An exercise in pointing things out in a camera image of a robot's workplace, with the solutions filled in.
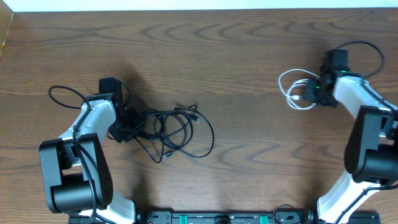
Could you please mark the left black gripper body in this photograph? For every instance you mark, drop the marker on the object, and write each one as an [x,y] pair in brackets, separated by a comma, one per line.
[129,126]

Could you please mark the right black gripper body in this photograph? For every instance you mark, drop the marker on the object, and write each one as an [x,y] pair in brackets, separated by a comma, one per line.
[313,93]

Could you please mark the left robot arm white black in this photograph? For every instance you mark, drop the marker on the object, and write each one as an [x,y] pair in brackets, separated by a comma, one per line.
[76,176]

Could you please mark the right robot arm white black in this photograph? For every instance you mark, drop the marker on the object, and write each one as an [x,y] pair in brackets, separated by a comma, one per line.
[370,157]

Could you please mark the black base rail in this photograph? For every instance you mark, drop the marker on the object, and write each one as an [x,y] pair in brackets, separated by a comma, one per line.
[284,215]

